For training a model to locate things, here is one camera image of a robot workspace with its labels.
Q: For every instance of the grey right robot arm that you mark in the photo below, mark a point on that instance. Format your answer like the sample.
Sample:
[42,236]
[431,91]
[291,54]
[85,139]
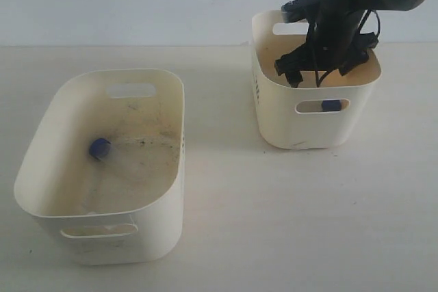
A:
[385,5]

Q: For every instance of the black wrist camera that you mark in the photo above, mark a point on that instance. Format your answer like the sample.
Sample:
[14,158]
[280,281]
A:
[298,10]

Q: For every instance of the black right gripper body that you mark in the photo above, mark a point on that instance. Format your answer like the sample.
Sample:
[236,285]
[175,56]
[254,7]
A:
[332,38]

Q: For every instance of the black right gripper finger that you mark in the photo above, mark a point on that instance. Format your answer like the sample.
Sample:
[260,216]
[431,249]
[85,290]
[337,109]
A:
[294,78]
[346,67]

